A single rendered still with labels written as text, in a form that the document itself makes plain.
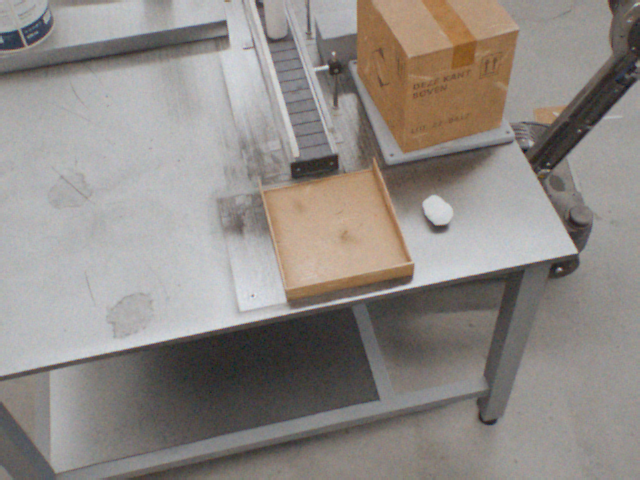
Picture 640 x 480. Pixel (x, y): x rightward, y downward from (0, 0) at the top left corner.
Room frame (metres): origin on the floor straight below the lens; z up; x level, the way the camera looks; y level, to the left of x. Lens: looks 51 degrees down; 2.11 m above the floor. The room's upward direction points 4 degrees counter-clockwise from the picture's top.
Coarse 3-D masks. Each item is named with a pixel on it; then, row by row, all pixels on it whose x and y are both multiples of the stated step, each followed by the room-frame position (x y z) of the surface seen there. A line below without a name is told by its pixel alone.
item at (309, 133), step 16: (288, 32) 1.66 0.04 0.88; (272, 48) 1.60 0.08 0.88; (288, 48) 1.59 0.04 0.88; (288, 64) 1.53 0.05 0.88; (288, 80) 1.47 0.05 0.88; (304, 80) 1.47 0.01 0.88; (288, 96) 1.42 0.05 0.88; (304, 96) 1.41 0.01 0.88; (288, 112) 1.36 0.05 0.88; (304, 112) 1.36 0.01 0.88; (304, 128) 1.30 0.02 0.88; (320, 128) 1.30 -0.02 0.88; (304, 144) 1.25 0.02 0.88; (320, 144) 1.25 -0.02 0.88; (304, 160) 1.21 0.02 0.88
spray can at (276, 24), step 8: (264, 0) 1.64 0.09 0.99; (272, 0) 1.63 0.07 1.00; (280, 0) 1.64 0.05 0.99; (264, 8) 1.65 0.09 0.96; (272, 8) 1.63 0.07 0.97; (280, 8) 1.63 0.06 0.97; (272, 16) 1.63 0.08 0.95; (280, 16) 1.63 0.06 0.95; (272, 24) 1.63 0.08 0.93; (280, 24) 1.63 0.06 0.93; (272, 32) 1.63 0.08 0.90; (280, 32) 1.63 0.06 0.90
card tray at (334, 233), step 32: (288, 192) 1.16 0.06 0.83; (320, 192) 1.15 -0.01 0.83; (352, 192) 1.14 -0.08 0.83; (384, 192) 1.11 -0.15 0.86; (288, 224) 1.06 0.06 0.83; (320, 224) 1.06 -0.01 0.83; (352, 224) 1.05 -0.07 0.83; (384, 224) 1.05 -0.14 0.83; (288, 256) 0.98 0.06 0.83; (320, 256) 0.97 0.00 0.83; (352, 256) 0.97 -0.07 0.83; (384, 256) 0.96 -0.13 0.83; (288, 288) 0.87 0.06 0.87; (320, 288) 0.88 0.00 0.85
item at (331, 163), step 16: (288, 16) 1.73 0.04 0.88; (256, 32) 1.67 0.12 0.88; (256, 48) 1.61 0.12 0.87; (304, 64) 1.53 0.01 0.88; (272, 96) 1.42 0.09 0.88; (320, 112) 1.36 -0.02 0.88; (288, 144) 1.26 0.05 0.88; (288, 160) 1.22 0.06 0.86; (320, 160) 1.21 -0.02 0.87; (336, 160) 1.22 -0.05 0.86
